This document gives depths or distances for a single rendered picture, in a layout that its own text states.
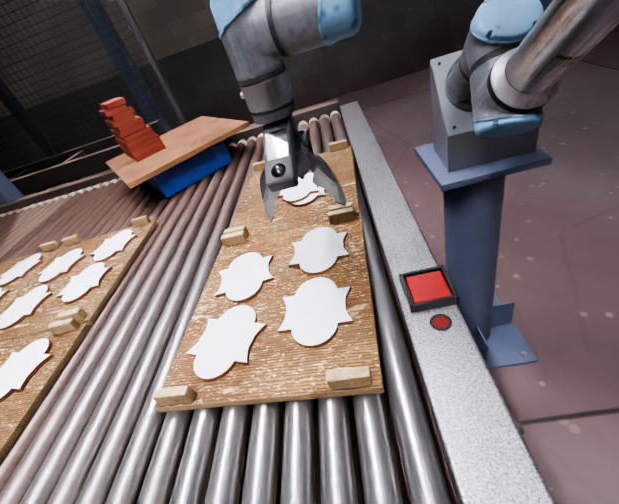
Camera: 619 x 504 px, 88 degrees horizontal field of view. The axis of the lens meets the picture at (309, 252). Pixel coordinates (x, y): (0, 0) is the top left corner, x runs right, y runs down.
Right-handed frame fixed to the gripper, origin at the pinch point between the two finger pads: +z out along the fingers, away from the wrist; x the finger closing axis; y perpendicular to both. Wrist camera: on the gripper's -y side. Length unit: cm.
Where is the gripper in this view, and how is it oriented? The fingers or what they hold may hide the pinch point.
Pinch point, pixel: (307, 216)
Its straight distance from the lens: 62.0
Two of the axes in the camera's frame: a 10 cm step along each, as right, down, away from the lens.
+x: -9.6, 1.8, 2.2
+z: 2.8, 7.5, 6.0
